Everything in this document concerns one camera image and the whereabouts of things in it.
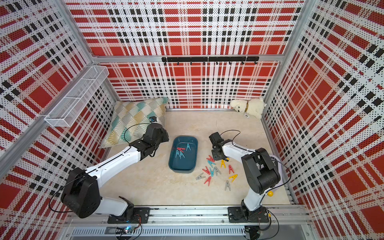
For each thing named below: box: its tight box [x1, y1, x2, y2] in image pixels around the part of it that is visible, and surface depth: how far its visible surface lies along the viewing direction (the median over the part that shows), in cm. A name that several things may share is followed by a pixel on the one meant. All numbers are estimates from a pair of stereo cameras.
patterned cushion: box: [100, 97, 169, 148], surface depth 95 cm
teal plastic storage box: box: [168, 135, 199, 174], surface depth 97 cm
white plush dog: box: [230, 97, 265, 119], surface depth 117 cm
